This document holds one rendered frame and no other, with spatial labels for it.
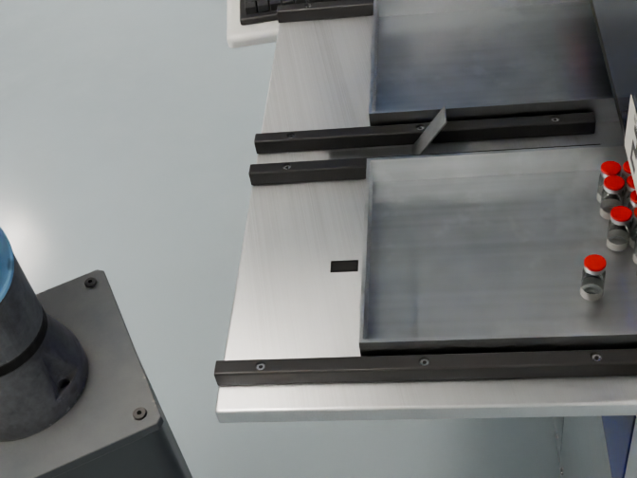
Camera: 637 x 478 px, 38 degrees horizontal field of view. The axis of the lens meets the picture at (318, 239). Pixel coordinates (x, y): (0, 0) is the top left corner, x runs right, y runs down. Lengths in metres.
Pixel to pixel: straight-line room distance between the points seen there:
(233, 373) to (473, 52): 0.57
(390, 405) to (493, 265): 0.20
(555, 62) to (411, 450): 0.91
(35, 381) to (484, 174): 0.54
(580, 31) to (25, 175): 1.79
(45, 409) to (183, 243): 1.33
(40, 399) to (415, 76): 0.60
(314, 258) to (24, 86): 2.16
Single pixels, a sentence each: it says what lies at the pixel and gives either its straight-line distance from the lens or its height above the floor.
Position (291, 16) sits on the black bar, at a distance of 1.36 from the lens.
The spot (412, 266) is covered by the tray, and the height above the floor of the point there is 0.88.
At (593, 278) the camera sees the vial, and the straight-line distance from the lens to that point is 0.92.
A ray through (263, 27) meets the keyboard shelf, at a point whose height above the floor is 0.80.
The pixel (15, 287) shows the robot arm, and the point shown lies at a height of 0.96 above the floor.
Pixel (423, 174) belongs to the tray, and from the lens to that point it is 1.06.
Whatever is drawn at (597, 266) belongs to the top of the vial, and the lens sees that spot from 0.92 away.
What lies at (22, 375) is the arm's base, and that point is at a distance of 1.02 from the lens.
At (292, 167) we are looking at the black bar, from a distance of 1.08.
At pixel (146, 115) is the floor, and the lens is 2.77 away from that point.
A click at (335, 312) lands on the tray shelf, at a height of 0.88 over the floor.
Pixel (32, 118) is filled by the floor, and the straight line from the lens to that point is 2.92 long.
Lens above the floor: 1.60
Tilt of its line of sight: 45 degrees down
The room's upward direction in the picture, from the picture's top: 11 degrees counter-clockwise
